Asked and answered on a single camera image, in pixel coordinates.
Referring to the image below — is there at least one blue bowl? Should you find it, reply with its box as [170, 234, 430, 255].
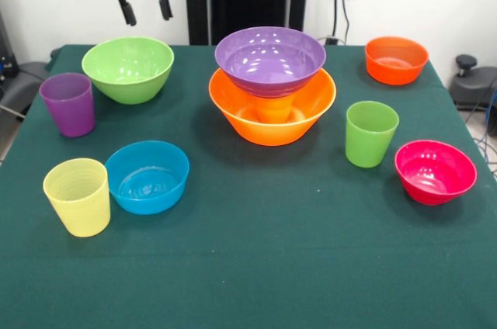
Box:
[104, 140, 191, 216]

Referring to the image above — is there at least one green cup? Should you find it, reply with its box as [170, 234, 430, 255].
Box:
[345, 100, 401, 169]

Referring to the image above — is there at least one large yellow-orange bowl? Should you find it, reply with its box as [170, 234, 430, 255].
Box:
[207, 67, 338, 147]

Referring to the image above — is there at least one red-orange bowl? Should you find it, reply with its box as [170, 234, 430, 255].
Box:
[364, 36, 430, 86]

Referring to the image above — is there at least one yellow cup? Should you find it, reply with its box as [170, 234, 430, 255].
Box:
[42, 158, 112, 238]

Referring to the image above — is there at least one dark grey stand base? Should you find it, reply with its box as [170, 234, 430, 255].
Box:
[0, 60, 54, 120]
[449, 54, 497, 112]

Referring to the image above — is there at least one pink bowl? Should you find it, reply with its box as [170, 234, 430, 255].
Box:
[394, 140, 478, 206]

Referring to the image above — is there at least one purple bowl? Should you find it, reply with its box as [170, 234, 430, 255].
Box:
[214, 26, 327, 99]

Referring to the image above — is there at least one orange cup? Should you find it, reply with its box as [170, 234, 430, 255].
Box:
[255, 94, 296, 124]

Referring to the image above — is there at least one dark green tablecloth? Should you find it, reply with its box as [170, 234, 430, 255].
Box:
[0, 43, 497, 329]

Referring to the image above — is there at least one black electronic device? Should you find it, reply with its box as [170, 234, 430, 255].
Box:
[0, 10, 19, 88]

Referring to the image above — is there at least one green bowl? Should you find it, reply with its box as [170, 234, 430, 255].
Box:
[81, 36, 175, 106]

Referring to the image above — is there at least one purple cup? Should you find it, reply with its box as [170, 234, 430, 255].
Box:
[39, 72, 96, 139]

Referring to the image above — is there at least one blue cable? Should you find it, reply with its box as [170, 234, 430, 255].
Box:
[475, 86, 497, 175]

